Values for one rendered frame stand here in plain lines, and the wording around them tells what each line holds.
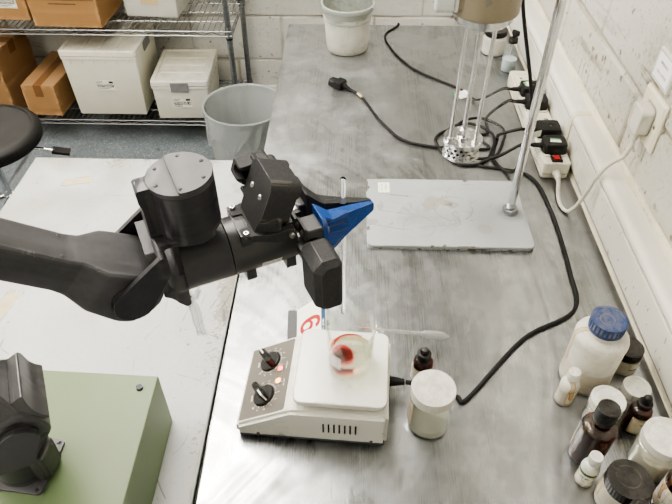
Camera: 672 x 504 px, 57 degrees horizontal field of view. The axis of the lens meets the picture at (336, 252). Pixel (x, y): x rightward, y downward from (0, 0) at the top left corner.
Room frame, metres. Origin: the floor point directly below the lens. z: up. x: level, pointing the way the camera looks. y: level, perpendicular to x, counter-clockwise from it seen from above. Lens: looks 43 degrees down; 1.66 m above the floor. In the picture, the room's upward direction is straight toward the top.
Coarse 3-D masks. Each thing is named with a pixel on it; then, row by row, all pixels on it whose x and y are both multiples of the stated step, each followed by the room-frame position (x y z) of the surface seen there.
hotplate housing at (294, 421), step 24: (288, 384) 0.48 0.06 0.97; (240, 408) 0.47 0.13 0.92; (288, 408) 0.44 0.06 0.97; (312, 408) 0.44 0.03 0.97; (336, 408) 0.44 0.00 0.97; (240, 432) 0.44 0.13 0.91; (264, 432) 0.44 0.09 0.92; (288, 432) 0.43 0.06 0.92; (312, 432) 0.43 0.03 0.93; (336, 432) 0.43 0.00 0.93; (360, 432) 0.43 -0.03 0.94; (384, 432) 0.43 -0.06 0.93
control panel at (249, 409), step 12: (264, 348) 0.56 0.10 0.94; (276, 348) 0.55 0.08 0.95; (288, 348) 0.54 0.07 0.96; (252, 360) 0.55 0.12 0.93; (288, 360) 0.52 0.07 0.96; (252, 372) 0.52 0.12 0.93; (264, 372) 0.51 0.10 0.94; (276, 372) 0.51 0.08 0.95; (288, 372) 0.50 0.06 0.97; (264, 384) 0.49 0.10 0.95; (276, 384) 0.49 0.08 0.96; (252, 396) 0.48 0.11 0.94; (276, 396) 0.47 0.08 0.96; (252, 408) 0.46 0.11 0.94; (264, 408) 0.45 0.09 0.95; (276, 408) 0.45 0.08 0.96; (240, 420) 0.45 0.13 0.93
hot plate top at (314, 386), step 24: (312, 336) 0.54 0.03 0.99; (384, 336) 0.54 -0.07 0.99; (312, 360) 0.50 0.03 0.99; (384, 360) 0.50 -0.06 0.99; (312, 384) 0.46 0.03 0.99; (336, 384) 0.46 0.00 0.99; (360, 384) 0.46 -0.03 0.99; (384, 384) 0.46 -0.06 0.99; (360, 408) 0.43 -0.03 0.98; (384, 408) 0.43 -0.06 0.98
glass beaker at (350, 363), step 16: (352, 304) 0.53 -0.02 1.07; (336, 320) 0.52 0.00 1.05; (352, 320) 0.53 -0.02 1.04; (368, 320) 0.51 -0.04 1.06; (336, 336) 0.52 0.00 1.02; (368, 336) 0.51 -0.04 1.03; (336, 352) 0.47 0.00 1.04; (352, 352) 0.47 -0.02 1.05; (368, 352) 0.48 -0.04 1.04; (336, 368) 0.47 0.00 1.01; (352, 368) 0.47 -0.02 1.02; (368, 368) 0.48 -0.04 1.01
